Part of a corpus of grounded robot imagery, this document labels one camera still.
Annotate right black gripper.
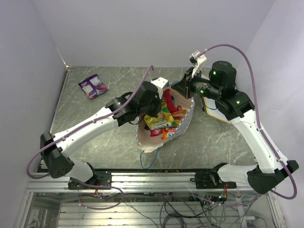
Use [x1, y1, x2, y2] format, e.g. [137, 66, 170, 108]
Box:
[171, 66, 222, 100]

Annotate pink chips bag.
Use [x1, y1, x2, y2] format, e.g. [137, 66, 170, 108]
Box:
[162, 89, 182, 114]

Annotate yellow green candy bag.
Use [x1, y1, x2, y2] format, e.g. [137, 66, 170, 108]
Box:
[144, 106, 177, 130]

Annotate checkered paper bag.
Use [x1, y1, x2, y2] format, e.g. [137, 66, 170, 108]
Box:
[135, 80, 195, 169]

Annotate purple snack packet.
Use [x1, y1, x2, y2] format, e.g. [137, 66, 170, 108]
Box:
[78, 74, 109, 99]

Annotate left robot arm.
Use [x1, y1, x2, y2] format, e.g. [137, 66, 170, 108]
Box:
[40, 77, 168, 189]

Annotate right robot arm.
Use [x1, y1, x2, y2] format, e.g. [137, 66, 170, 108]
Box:
[172, 61, 299, 194]

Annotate orange candy bag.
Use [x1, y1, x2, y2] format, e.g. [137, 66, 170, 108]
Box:
[150, 109, 188, 140]

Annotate black marker pen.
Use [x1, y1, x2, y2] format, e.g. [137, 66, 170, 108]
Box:
[199, 96, 206, 113]

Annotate small whiteboard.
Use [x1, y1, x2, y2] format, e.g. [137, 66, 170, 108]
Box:
[202, 97, 231, 124]

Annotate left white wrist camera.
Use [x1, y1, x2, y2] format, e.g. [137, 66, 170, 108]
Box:
[151, 77, 169, 98]

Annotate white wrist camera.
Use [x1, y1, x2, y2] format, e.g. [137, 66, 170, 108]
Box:
[189, 50, 207, 78]
[151, 77, 169, 98]

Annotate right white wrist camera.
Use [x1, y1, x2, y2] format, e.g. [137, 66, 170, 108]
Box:
[189, 50, 207, 78]

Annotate aluminium frame rail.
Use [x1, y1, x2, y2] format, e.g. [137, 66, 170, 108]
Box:
[26, 170, 252, 193]

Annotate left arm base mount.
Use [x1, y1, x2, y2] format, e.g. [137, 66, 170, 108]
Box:
[68, 171, 112, 190]

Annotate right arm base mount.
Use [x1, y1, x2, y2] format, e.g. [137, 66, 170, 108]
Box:
[190, 170, 237, 189]

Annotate tangled floor cables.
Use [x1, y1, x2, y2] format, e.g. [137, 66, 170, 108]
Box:
[76, 185, 262, 228]

